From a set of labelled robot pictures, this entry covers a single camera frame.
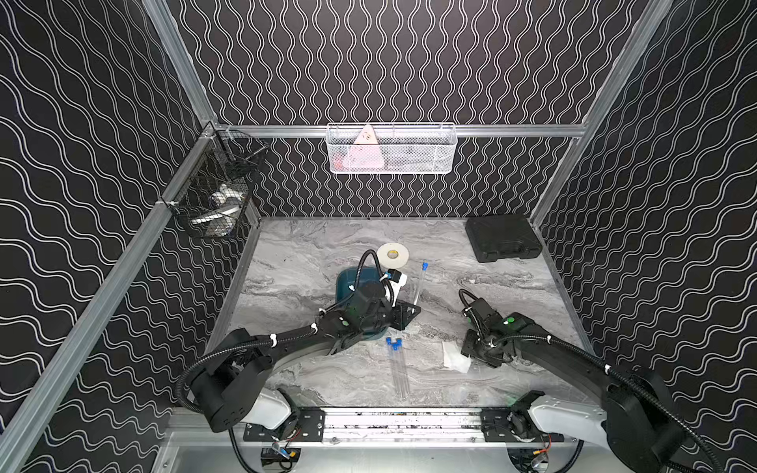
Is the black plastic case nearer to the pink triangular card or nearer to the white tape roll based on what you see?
the white tape roll

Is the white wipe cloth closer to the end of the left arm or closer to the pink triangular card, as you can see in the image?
the end of the left arm

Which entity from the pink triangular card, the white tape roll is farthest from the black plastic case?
the pink triangular card

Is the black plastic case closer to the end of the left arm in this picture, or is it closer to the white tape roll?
the white tape roll

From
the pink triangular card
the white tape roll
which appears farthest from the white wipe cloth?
the pink triangular card

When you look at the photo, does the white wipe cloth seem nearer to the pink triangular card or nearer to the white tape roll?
the white tape roll

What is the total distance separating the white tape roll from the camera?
1.09m
